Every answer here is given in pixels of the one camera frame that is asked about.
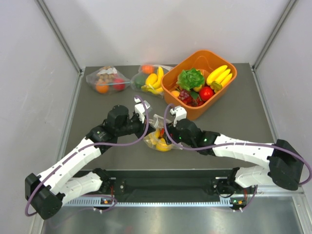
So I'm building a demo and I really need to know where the clear bag with nuts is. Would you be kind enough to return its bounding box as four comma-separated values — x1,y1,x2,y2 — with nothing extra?
86,66,130,95

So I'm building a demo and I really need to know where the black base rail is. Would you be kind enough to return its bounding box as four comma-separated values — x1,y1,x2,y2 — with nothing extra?
58,168,254,203

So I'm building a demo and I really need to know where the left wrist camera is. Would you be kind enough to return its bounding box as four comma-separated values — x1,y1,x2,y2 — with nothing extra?
134,96,152,123

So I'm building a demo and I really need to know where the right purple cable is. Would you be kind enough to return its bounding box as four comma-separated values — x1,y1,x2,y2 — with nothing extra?
163,103,312,186

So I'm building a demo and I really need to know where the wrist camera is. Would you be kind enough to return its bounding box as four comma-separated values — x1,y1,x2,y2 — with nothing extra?
134,96,152,123
170,106,187,124

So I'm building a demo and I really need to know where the fake red apple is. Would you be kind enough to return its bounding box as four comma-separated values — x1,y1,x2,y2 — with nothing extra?
113,78,126,91

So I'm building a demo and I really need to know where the fake green lettuce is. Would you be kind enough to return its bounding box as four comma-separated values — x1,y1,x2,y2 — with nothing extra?
176,68,205,91

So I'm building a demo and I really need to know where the purple cable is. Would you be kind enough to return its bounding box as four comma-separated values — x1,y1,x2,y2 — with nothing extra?
25,95,150,217
163,103,312,186

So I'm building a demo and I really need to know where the fake yellow banana bunch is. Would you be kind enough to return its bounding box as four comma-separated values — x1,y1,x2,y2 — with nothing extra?
206,65,232,92

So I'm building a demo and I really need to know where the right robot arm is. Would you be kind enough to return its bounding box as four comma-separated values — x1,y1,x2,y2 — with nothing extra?
165,119,304,193

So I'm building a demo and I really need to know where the fake orange fruit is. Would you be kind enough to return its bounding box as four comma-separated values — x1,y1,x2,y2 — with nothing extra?
95,81,109,94

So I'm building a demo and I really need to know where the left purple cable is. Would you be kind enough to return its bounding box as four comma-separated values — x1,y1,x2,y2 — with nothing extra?
25,95,150,217

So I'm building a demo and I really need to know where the clear bag with bananas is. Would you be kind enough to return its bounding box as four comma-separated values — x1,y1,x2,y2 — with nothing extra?
130,64,173,98

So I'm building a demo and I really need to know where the fake yellow pear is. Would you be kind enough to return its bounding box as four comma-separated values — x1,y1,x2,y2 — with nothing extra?
153,129,161,141

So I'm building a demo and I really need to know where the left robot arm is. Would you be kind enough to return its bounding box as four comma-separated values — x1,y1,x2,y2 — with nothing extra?
25,101,155,220

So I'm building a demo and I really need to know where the fake red tomato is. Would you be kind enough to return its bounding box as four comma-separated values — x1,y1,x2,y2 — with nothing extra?
199,86,215,101

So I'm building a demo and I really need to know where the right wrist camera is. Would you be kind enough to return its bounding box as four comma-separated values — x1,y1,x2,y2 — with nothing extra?
170,106,187,124

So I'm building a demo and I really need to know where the fake yellow lemon round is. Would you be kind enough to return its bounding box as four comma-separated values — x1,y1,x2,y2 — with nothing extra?
156,141,172,152

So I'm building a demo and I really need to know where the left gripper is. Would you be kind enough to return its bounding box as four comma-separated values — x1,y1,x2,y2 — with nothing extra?
116,112,156,140

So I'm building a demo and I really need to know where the orange plastic bin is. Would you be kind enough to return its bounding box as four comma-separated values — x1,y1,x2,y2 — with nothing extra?
161,50,237,120

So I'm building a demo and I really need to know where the polka dot zip bag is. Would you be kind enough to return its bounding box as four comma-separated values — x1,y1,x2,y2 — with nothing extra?
143,114,182,150

